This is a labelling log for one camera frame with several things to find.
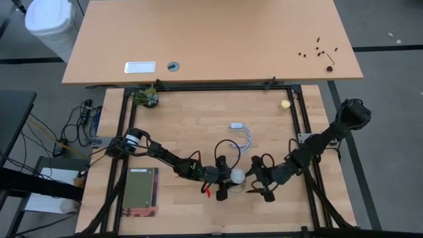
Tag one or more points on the black allen key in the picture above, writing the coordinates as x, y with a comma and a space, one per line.
330, 59

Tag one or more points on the black power strip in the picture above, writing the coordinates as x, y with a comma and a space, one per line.
87, 110

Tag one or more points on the white trash bin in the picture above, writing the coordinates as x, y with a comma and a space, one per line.
49, 23

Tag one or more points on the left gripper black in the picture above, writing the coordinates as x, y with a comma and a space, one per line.
221, 175

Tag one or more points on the light wooden desk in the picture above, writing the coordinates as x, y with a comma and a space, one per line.
198, 39

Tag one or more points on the yellow candle jar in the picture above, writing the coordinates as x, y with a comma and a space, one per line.
285, 104

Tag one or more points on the white rectangular desk plate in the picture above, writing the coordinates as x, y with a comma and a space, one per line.
139, 67

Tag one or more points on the white light bulb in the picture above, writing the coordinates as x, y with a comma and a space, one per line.
238, 176

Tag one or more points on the black table leg beam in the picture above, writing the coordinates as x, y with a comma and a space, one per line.
33, 185

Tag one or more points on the black aluminium table frame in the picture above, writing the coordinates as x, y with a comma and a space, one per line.
198, 88

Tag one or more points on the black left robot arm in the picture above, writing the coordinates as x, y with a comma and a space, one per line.
165, 157

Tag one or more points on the white low shelf board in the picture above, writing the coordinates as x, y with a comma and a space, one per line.
46, 205

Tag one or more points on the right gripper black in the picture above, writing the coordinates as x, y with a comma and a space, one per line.
267, 176

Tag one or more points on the green spiral notebook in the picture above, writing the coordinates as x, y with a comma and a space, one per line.
140, 191

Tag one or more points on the black side table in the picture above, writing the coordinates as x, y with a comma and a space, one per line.
13, 122

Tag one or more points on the potted succulent plant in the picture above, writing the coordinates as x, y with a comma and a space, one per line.
147, 98

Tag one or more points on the black power adapter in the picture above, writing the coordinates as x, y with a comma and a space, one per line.
60, 150

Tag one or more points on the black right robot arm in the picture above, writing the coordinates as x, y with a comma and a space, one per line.
317, 143

